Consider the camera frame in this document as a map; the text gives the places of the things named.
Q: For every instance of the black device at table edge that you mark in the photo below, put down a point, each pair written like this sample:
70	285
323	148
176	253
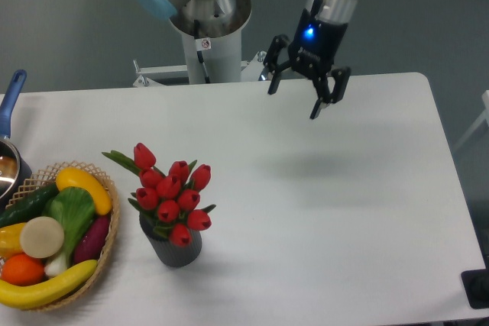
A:
475	283

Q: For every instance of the green bok choy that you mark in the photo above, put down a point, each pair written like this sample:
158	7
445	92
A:
73	208

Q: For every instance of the red tulip bouquet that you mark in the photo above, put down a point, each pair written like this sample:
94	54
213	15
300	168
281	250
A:
167	202

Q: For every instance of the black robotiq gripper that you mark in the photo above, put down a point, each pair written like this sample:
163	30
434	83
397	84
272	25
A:
311	54

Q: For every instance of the purple sweet potato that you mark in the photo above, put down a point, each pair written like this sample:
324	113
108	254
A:
90	247

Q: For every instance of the yellow pepper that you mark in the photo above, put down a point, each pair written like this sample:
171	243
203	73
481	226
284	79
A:
10	240

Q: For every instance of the yellow banana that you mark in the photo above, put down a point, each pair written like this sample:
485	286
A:
44	293

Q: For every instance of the blue handled saucepan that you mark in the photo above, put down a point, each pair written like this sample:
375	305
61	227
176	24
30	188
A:
14	170

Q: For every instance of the dark grey ribbed vase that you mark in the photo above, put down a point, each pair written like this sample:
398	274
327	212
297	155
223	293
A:
170	254

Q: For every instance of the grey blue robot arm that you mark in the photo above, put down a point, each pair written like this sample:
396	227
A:
211	35

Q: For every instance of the orange fruit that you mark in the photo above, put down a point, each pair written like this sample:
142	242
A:
22	270

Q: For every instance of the beige round disc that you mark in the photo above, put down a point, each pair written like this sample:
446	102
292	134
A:
41	237

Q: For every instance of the green cucumber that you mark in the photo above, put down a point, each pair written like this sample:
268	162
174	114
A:
29	207

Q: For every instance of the white frame at right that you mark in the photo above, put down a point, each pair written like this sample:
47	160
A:
476	129

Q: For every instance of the woven wicker basket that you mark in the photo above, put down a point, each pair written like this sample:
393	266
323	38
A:
47	176

